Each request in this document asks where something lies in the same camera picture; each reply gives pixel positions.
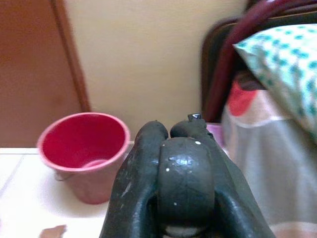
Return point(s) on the brown wooden door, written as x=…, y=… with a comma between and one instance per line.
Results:
x=29, y=74

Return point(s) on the white pillow with teal dots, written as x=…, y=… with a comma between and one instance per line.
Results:
x=284, y=67

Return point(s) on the red plastic bucket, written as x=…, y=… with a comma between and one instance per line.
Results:
x=81, y=146

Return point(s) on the brown scrap on floor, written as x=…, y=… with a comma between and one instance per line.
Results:
x=53, y=231

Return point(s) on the dark wooden bed headboard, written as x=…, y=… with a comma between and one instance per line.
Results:
x=210, y=62

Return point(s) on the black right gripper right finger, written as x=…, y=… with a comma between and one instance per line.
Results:
x=230, y=178

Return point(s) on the maroon curved metal tube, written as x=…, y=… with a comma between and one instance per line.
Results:
x=227, y=49

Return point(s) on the brown wooden door frame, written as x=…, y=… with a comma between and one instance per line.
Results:
x=71, y=57

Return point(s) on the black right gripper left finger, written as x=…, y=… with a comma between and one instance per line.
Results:
x=131, y=178

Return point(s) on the pink plastic item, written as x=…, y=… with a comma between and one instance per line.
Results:
x=216, y=132

